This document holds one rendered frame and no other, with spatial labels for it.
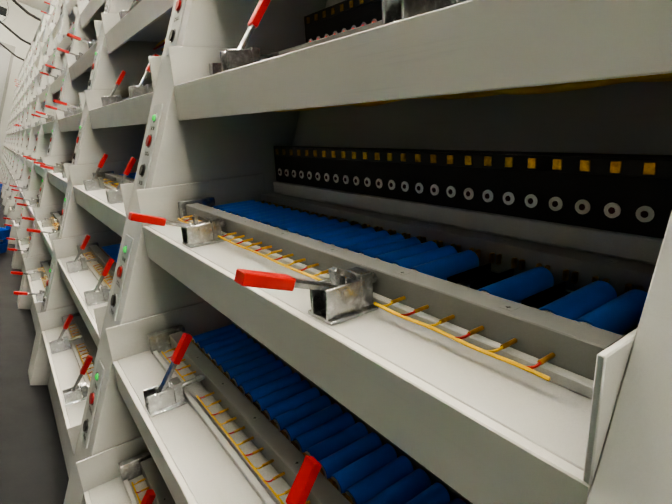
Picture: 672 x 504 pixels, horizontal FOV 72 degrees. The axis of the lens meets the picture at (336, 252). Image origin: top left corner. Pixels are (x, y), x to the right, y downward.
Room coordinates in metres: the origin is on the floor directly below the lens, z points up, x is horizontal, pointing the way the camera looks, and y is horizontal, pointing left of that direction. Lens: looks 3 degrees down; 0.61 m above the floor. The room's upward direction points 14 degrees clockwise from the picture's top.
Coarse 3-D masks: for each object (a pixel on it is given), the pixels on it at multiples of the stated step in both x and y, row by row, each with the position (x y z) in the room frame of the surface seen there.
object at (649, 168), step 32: (288, 160) 0.67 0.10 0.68; (320, 160) 0.61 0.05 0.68; (352, 160) 0.55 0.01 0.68; (384, 160) 0.50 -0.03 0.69; (416, 160) 0.46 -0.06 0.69; (448, 160) 0.43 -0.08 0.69; (480, 160) 0.41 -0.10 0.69; (512, 160) 0.38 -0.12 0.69; (544, 160) 0.36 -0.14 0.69; (576, 160) 0.34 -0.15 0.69; (608, 160) 0.32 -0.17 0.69; (640, 160) 0.31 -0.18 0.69; (384, 192) 0.52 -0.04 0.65; (416, 192) 0.48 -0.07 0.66; (480, 192) 0.41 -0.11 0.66; (512, 192) 0.39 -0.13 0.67; (544, 192) 0.36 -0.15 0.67; (576, 192) 0.34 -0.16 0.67; (608, 192) 0.33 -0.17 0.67; (640, 192) 0.31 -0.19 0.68; (576, 224) 0.35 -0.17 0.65; (608, 224) 0.33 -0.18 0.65; (640, 224) 0.31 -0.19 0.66
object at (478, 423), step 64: (192, 192) 0.67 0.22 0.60; (256, 192) 0.73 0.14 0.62; (320, 192) 0.61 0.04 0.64; (192, 256) 0.47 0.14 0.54; (256, 256) 0.46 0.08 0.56; (640, 256) 0.31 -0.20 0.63; (256, 320) 0.37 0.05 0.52; (320, 320) 0.30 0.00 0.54; (384, 320) 0.30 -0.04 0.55; (320, 384) 0.30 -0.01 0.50; (384, 384) 0.24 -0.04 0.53; (448, 384) 0.22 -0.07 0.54; (512, 384) 0.22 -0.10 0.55; (448, 448) 0.21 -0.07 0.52; (512, 448) 0.18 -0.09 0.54; (576, 448) 0.17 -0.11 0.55
